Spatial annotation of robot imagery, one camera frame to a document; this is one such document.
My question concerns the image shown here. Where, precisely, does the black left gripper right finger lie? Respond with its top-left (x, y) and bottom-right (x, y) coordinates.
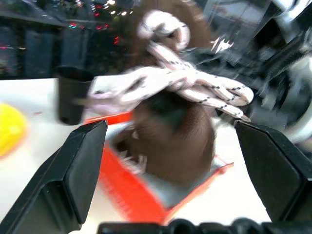
top-left (234, 120), bottom-right (312, 227)

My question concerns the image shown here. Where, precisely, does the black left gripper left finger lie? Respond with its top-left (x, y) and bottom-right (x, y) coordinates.
top-left (0, 119), bottom-right (109, 234)

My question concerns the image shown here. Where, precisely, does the yellow round object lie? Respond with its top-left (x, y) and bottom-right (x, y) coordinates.
top-left (0, 102), bottom-right (29, 157)

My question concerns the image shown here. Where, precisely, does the orange shoebox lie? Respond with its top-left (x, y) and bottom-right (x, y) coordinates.
top-left (84, 111), bottom-right (234, 225)

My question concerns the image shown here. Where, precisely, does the black cup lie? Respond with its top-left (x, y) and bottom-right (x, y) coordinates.
top-left (55, 65), bottom-right (95, 126)

